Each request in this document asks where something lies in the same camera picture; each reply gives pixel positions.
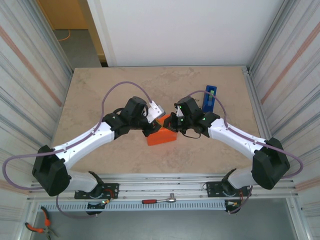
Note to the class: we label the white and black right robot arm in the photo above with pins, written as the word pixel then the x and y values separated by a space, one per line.
pixel 267 165

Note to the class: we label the blue tape dispenser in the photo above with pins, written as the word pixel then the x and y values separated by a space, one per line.
pixel 209 102

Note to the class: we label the green tape roll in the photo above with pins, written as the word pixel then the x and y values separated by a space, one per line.
pixel 211 94

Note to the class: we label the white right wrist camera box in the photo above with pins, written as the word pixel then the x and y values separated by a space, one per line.
pixel 179 112

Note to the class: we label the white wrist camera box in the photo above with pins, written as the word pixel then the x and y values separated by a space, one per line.
pixel 179 112
pixel 155 112

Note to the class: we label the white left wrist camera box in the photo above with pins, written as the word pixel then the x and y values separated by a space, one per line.
pixel 155 112

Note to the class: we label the aluminium rail frame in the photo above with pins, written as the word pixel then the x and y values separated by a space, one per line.
pixel 162 185

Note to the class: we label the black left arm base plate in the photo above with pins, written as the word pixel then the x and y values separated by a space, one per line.
pixel 112 187

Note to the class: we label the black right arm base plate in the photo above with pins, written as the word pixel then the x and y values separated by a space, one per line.
pixel 212 187

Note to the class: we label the white door frame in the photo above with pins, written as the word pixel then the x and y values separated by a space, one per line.
pixel 102 32

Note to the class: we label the aluminium frame post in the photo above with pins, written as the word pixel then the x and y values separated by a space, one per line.
pixel 56 50
pixel 268 37

